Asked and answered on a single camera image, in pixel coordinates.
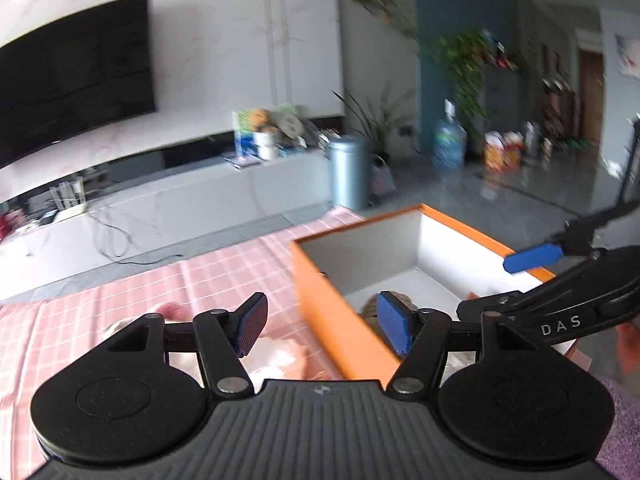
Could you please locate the brown teddy bear plush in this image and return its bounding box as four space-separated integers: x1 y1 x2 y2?
360 290 418 333

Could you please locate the person's right hand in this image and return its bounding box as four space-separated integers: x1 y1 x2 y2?
616 322 640 374

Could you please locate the orange cardboard box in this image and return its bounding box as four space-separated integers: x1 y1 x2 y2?
291 205 553 384

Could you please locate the pink knitted plush toy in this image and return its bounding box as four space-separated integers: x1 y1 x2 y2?
152 301 189 322

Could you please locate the red orange gift box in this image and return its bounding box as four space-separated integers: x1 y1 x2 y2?
484 131 524 172

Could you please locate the woven basket bag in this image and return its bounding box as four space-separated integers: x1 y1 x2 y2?
371 155 397 200

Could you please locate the blue water jug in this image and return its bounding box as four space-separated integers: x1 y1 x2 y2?
432 100 468 169

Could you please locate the grey metal trash can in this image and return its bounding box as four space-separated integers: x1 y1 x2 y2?
326 134 372 210

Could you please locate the small teddy bear on cabinet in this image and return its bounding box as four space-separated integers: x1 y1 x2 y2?
248 108 272 131

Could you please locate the green potted plant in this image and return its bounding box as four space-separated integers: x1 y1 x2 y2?
333 81 416 158

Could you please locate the pink checkered tablecloth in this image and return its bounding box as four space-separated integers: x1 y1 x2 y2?
1 208 361 479

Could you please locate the hanging green vine plant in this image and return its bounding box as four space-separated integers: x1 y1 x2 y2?
346 0 501 137

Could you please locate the white tv cabinet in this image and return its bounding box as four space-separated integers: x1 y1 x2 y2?
1 151 330 299

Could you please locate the black television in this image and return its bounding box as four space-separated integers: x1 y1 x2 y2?
0 0 156 166

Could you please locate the black power cable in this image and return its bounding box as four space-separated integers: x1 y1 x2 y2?
86 204 185 266

